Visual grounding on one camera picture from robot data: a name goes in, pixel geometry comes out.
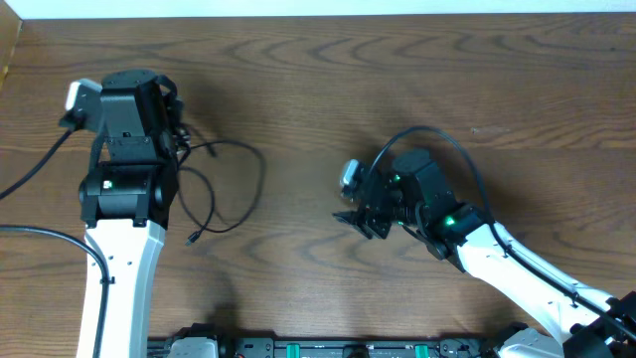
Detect thin black usb cable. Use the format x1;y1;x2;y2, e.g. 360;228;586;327
176;123;267;248

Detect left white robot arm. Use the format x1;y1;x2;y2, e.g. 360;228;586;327
66;70;187;357

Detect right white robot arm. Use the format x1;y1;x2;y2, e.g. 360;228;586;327
335;149;635;357

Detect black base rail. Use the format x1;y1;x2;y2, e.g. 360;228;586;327
148;321;562;358

